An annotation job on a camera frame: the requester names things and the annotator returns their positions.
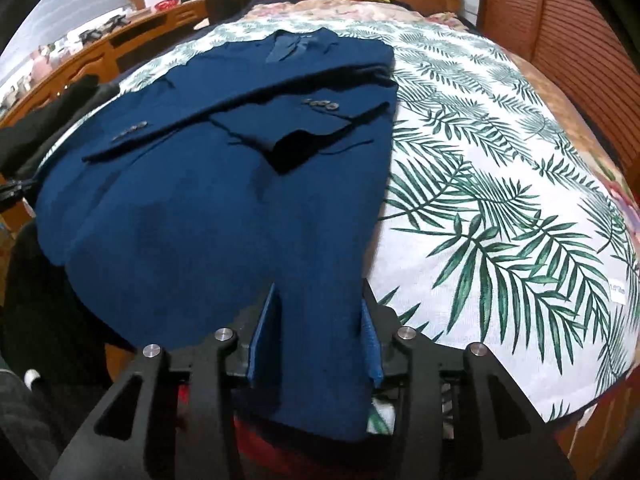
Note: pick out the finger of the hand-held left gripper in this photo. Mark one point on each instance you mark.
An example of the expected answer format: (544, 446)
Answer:
(12, 191)

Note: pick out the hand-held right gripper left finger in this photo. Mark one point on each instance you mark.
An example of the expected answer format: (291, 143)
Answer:
(261, 340)

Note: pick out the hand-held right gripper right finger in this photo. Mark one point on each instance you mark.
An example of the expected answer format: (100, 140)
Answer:
(374, 350)

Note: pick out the navy blue blazer jacket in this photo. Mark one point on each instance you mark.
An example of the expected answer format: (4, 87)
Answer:
(225, 210)

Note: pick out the black clothes pile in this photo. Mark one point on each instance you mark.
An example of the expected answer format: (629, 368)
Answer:
(50, 115)

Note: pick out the person's dark trousers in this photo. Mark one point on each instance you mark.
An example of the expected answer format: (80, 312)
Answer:
(50, 310)

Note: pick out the wooden desk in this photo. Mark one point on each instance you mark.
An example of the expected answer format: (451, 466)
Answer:
(100, 50)

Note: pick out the person's white shoe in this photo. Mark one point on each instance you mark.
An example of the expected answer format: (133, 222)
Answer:
(33, 378)

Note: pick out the leaf print blanket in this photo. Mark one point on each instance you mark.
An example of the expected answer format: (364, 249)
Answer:
(500, 210)

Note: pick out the grey window blind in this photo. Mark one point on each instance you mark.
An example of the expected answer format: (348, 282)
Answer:
(60, 5)

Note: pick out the red bowl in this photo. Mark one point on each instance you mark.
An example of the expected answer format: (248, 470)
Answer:
(166, 5)

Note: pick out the floral pillow cover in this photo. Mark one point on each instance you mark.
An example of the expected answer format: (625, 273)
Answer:
(350, 10)

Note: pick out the wooden louvered wardrobe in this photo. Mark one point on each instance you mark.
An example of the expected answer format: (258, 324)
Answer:
(575, 20)

